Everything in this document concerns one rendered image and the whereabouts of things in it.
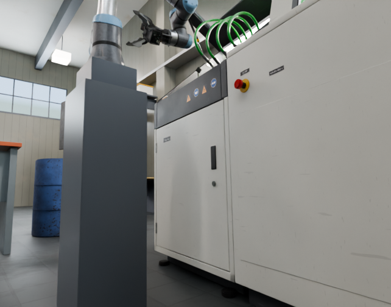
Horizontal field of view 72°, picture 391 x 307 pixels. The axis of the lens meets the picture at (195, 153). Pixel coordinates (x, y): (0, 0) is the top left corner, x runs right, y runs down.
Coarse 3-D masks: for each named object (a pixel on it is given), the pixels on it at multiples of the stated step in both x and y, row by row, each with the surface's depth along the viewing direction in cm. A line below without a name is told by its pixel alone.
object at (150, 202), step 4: (148, 180) 544; (152, 180) 531; (148, 184) 543; (152, 184) 530; (148, 188) 542; (152, 188) 529; (148, 192) 540; (152, 192) 528; (148, 196) 539; (152, 196) 527; (148, 200) 538; (152, 200) 526; (148, 204) 537; (152, 204) 525; (148, 208) 536; (152, 208) 524; (152, 212) 523
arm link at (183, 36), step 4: (180, 28) 139; (180, 32) 138; (184, 32) 139; (180, 36) 137; (184, 36) 139; (188, 36) 141; (180, 40) 138; (184, 40) 139; (188, 40) 141; (192, 40) 143; (176, 44) 138; (180, 44) 139; (184, 44) 141; (188, 44) 142; (184, 48) 144; (188, 48) 145
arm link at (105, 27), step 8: (96, 16) 108; (104, 16) 107; (112, 16) 108; (96, 24) 107; (104, 24) 106; (112, 24) 108; (120, 24) 111; (96, 32) 107; (104, 32) 106; (112, 32) 107; (120, 32) 111; (96, 40) 106; (104, 40) 106; (112, 40) 107; (120, 40) 110
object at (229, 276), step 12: (228, 120) 109; (156, 132) 166; (228, 132) 108; (228, 144) 108; (156, 156) 164; (228, 156) 107; (156, 168) 163; (228, 168) 107; (156, 180) 162; (228, 180) 107; (156, 192) 161; (228, 192) 106; (156, 204) 160; (228, 204) 106; (156, 216) 159; (228, 216) 105; (228, 228) 105; (156, 240) 157; (168, 252) 144; (168, 264) 152; (180, 264) 146; (192, 264) 124; (204, 264) 117; (204, 276) 128; (216, 276) 120; (228, 276) 103; (228, 288) 109; (240, 288) 108
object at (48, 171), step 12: (36, 168) 270; (48, 168) 264; (60, 168) 266; (36, 180) 267; (48, 180) 262; (60, 180) 264; (36, 192) 265; (48, 192) 260; (60, 192) 263; (36, 204) 263; (48, 204) 259; (60, 204) 261; (36, 216) 261; (48, 216) 257; (36, 228) 258; (48, 228) 256
